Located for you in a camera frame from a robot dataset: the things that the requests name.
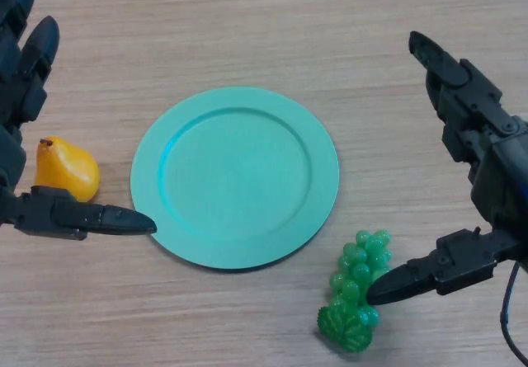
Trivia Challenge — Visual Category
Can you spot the green round plate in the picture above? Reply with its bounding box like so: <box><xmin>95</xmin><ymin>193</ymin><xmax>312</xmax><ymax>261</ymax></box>
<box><xmin>130</xmin><ymin>87</ymin><xmax>340</xmax><ymax>272</ymax></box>

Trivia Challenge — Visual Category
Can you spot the yellow pear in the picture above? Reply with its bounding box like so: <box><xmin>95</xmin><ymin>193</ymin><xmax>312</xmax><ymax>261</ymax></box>
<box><xmin>33</xmin><ymin>136</ymin><xmax>101</xmax><ymax>203</ymax></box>

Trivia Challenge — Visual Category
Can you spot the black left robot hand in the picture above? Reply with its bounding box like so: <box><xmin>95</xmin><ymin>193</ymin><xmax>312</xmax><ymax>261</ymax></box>
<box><xmin>0</xmin><ymin>0</ymin><xmax>158</xmax><ymax>241</ymax></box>

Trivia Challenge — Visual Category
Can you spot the green grape bunch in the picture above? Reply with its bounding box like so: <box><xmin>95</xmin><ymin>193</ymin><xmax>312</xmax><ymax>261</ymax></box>
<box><xmin>316</xmin><ymin>229</ymin><xmax>393</xmax><ymax>354</ymax></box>

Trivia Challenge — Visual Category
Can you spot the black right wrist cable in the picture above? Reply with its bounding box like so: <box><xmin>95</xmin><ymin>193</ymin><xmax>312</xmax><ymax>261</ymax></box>
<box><xmin>498</xmin><ymin>261</ymin><xmax>528</xmax><ymax>358</ymax></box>

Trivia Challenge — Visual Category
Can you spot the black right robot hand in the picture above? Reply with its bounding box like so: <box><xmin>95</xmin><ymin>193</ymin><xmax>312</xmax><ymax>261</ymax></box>
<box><xmin>365</xmin><ymin>31</ymin><xmax>528</xmax><ymax>307</ymax></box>

